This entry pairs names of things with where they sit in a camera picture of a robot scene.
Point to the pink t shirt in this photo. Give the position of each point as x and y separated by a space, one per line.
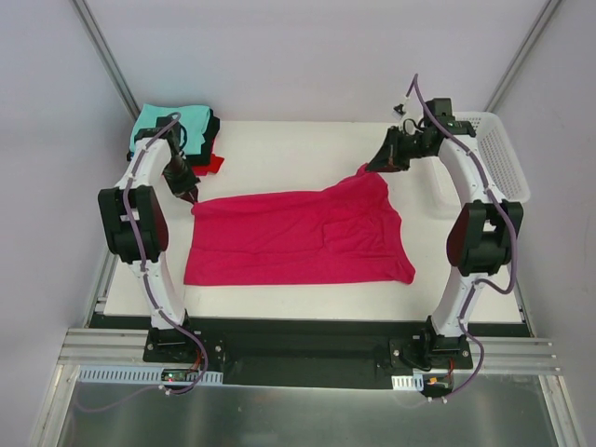
346 233

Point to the black folded t shirt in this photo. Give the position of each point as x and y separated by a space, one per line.
213 129

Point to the right aluminium corner post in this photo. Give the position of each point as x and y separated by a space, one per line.
543 19

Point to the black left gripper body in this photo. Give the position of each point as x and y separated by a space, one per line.
182 184

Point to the left aluminium corner post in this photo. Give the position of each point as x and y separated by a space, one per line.
100 44

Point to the teal folded t shirt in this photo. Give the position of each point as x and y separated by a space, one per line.
194 119

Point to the aluminium frame rail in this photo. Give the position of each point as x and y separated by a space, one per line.
502 355

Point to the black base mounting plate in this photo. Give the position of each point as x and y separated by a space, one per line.
355 354

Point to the left white cable duct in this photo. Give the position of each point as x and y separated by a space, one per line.
127 375

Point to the white plastic laundry basket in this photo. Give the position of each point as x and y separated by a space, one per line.
498 156

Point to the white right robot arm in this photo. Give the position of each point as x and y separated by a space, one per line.
482 240

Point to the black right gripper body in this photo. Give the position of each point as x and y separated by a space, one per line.
396 149

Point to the right white cable duct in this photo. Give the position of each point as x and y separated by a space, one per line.
412 382

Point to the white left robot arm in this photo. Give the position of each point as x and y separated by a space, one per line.
134 223

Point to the red folded t shirt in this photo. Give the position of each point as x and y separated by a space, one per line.
211 169

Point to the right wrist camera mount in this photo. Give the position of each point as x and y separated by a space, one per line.
401 110

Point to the white cable duct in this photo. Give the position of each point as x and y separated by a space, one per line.
127 375
412 382

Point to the aluminium corner post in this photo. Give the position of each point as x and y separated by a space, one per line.
100 44
543 19

